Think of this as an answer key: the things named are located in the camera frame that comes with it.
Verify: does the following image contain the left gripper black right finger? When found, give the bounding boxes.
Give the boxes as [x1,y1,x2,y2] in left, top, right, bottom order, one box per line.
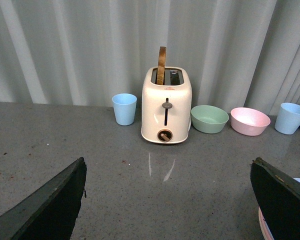
[250,157,300,240]

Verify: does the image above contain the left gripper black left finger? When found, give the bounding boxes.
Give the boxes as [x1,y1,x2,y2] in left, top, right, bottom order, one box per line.
[0,157,87,240]

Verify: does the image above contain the pink plate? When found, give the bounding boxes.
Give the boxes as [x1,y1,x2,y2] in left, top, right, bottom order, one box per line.
[258,207,274,240]

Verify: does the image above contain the light blue cup right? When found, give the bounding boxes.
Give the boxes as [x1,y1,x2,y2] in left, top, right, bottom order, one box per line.
[274,102,300,135]

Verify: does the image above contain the light blue cup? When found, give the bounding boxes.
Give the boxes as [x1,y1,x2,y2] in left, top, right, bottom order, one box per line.
[274,102,300,135]
[112,93,137,126]

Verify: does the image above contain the pink bowl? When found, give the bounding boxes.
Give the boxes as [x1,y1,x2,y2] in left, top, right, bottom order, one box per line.
[230,107,271,137]

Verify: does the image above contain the green bowl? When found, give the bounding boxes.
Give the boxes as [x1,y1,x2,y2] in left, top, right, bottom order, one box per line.
[190,105,229,134]

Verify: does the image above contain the light blue cup left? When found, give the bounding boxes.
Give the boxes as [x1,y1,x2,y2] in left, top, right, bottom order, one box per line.
[112,93,137,126]

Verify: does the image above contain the cream toaster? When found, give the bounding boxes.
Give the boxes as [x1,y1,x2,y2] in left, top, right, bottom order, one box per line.
[141,67,192,145]

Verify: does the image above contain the grey curtain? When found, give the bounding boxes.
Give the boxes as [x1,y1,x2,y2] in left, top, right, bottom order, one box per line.
[0,0,300,115]

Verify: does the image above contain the toast slice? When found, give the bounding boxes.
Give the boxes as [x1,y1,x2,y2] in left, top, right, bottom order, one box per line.
[156,46,167,85]

